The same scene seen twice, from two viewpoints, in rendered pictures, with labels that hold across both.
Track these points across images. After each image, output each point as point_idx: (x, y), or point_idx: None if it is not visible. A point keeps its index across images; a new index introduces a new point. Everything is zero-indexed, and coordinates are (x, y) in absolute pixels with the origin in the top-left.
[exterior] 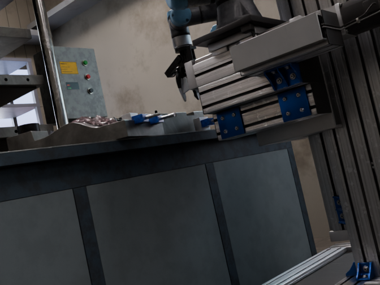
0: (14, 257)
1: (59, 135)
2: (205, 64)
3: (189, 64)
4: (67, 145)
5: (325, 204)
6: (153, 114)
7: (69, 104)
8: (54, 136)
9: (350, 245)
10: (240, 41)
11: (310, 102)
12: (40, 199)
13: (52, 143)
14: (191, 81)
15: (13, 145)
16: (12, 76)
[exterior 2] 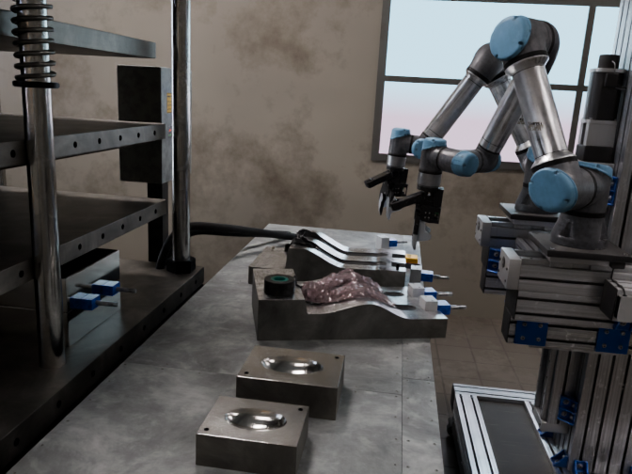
0: None
1: (349, 316)
2: (539, 271)
3: (516, 262)
4: (433, 371)
5: (545, 398)
6: (459, 307)
7: (167, 161)
8: (341, 315)
9: (573, 444)
10: (592, 266)
11: (630, 342)
12: None
13: (336, 323)
14: (513, 281)
15: (269, 311)
16: (144, 128)
